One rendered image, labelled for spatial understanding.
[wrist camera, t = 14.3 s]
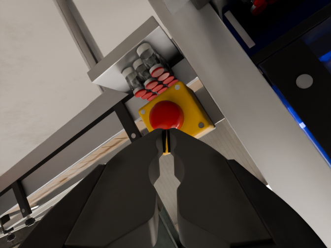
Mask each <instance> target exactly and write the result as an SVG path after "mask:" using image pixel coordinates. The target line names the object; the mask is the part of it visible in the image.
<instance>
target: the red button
mask: <svg viewBox="0 0 331 248"><path fill-rule="evenodd" d="M149 122H150V125H151V127H152V128H153V129H156V128H162V129H166V130H167V129H169V128H177V129H180V128H181V127H182V125H183V122H184V113H183V110H182V109H181V107H180V106H179V105H178V104H176V103H174V102H172V101H169V100H162V101H159V102H157V103H156V104H155V105H154V106H153V107H152V109H151V111H150V113H149Z"/></svg>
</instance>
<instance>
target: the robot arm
mask: <svg viewBox="0 0 331 248"><path fill-rule="evenodd" d="M166 139H167V148H168V153H171V155H173V157H174V175H175V177H176V178H177V179H178V180H179V181H180V183H181V184H180V185H179V187H178V188H177V221H178V231H179V239H180V242H181V244H182V245H183V246H184V247H185V248H327V247H326V245H325V244H324V243H323V241H322V240H321V239H320V237H319V236H318V235H317V234H316V233H315V231H314V230H313V229H312V228H311V227H310V226H309V224H308V223H307V222H306V221H305V220H304V219H303V218H302V217H301V216H300V215H299V214H298V213H297V212H296V211H295V210H294V209H293V208H292V207H291V206H290V205H289V204H287V203H286V202H285V201H284V200H283V199H282V198H281V197H279V196H278V195H277V194H276V193H274V192H273V191H272V190H271V189H270V188H268V187H267V186H266V185H265V184H263V183H262V182H261V181H260V180H259V179H257V178H256V177H255V176H254V175H253V174H251V173H250V172H249V171H248V170H246V169H245V168H244V167H243V166H242V165H240V164H239V163H238V162H237V161H236V160H234V159H229V160H228V159H226V158H225V157H224V156H223V155H222V154H221V153H219V152H218V151H217V150H215V149H214V148H212V147H211V146H209V145H208V144H206V143H204V142H203V141H201V140H199V139H196V138H194V137H192V136H190V135H188V134H187V133H185V132H183V131H181V130H179V129H177V128H169V129H167V130H166V129H162V128H156V129H154V130H153V131H151V132H149V133H148V134H146V135H144V136H143V137H141V138H139V139H137V140H136V141H134V142H132V143H131V144H129V145H128V146H126V147H125V148H123V149H122V150H120V151H119V152H118V153H117V154H116V155H115V156H114V157H113V158H112V159H110V160H109V161H108V162H107V163H106V164H99V165H98V166H97V167H96V168H94V169H93V170H92V171H91V172H90V173H89V174H88V175H87V176H86V177H85V178H84V179H83V180H81V181H80V182H79V183H78V184H77V185H76V186H75V187H74V188H73V189H72V190H71V191H70V192H69V193H67V194H66V195H65V196H64V197H63V198H62V199H61V200H60V201H59V202H58V203H57V204H56V205H55V206H53V207H52V208H51V209H50V210H49V211H48V212H47V213H46V214H45V215H44V216H43V217H42V219H41V220H40V221H39V222H38V223H37V224H36V225H35V226H34V227H33V229H32V230H31V231H30V232H29V233H28V235H27V236H26V237H25V238H24V240H23V241H22V242H21V244H20V245H19V246H18V248H153V247H154V245H155V244H156V242H157V238H158V224H159V215H158V204H157V193H156V189H155V188H154V186H153V185H154V183H155V182H156V180H157V179H158V178H159V177H160V164H159V158H160V157H161V156H162V155H163V153H166Z"/></svg>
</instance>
